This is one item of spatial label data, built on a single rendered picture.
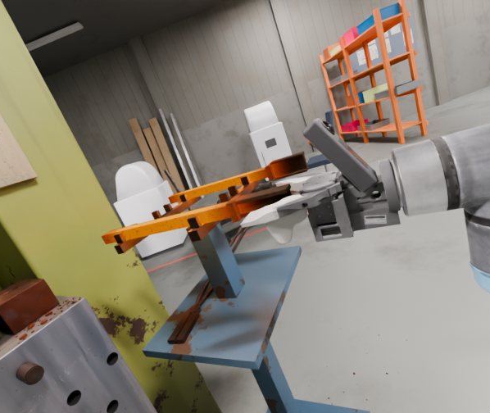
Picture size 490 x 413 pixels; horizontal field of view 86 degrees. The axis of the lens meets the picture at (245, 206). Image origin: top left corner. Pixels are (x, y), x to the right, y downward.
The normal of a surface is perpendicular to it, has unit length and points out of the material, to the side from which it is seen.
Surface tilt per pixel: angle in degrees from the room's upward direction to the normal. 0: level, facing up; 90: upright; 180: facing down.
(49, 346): 90
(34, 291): 90
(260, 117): 71
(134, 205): 90
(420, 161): 44
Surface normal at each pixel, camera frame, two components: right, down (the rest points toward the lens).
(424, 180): -0.44, 0.12
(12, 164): 0.82, -0.16
